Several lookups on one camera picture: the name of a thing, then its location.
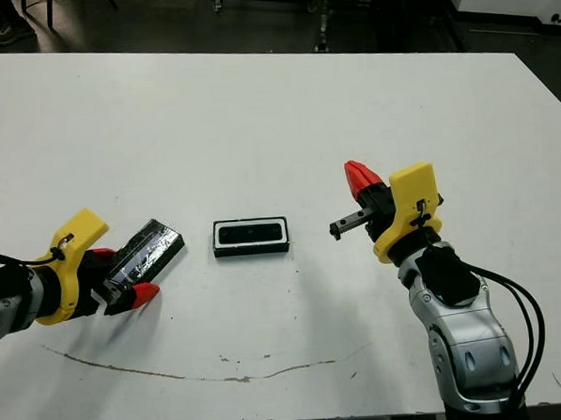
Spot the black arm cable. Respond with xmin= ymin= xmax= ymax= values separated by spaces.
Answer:
xmin=466 ymin=259 xmax=552 ymax=415
xmin=0 ymin=247 xmax=63 ymax=272

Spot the black taped box lid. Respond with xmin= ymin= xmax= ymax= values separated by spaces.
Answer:
xmin=97 ymin=217 xmax=188 ymax=308

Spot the black box base white liner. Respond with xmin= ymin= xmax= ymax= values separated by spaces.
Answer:
xmin=210 ymin=214 xmax=291 ymax=259

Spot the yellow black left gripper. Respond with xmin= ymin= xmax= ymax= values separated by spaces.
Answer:
xmin=28 ymin=204 xmax=163 ymax=327

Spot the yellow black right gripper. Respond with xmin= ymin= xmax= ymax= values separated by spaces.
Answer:
xmin=325 ymin=155 xmax=448 ymax=268

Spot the metal stand post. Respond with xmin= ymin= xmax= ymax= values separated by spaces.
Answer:
xmin=312 ymin=0 xmax=335 ymax=54

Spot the dark sneaker shoe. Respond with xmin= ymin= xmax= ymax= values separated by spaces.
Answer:
xmin=0 ymin=23 xmax=37 ymax=46

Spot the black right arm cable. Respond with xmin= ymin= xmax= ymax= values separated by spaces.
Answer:
xmin=466 ymin=259 xmax=552 ymax=415

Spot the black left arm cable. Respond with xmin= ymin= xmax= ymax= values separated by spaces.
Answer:
xmin=0 ymin=247 xmax=63 ymax=272

